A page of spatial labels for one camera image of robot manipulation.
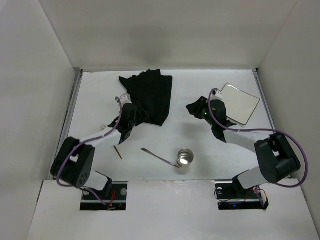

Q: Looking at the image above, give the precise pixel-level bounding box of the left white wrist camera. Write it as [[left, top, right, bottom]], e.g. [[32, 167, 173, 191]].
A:
[[118, 92, 132, 105]]

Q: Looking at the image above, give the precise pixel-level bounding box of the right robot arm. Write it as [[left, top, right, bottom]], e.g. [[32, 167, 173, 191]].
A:
[[186, 96, 301, 196]]

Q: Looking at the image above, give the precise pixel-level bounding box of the black cloth placemat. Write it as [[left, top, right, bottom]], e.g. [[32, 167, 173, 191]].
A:
[[119, 69, 173, 127]]

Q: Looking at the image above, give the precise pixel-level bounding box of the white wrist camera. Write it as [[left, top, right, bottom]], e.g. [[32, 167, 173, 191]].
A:
[[118, 92, 132, 105], [211, 88, 223, 100]]

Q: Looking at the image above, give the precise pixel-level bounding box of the copper fork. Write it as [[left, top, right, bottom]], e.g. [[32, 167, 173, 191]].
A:
[[113, 146, 123, 160]]

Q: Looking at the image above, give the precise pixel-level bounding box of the silver metal cup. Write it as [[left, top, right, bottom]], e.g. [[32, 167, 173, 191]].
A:
[[176, 148, 194, 174]]

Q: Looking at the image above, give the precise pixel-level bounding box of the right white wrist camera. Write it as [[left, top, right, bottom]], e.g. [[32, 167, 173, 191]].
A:
[[211, 88, 223, 100]]

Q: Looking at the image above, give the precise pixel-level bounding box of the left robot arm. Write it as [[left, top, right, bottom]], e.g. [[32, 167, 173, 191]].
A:
[[50, 102, 151, 199]]

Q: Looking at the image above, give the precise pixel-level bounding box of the copper handled knife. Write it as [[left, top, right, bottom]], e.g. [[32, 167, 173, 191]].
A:
[[141, 148, 180, 169]]

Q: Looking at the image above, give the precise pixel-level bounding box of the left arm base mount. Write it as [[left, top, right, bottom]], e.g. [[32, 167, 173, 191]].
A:
[[79, 181, 128, 211]]

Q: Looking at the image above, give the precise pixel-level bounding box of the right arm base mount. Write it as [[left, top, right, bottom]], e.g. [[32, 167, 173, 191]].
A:
[[214, 180, 269, 211]]

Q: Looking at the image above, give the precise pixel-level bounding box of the white square plate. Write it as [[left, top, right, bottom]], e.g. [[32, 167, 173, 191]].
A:
[[221, 83, 260, 125]]

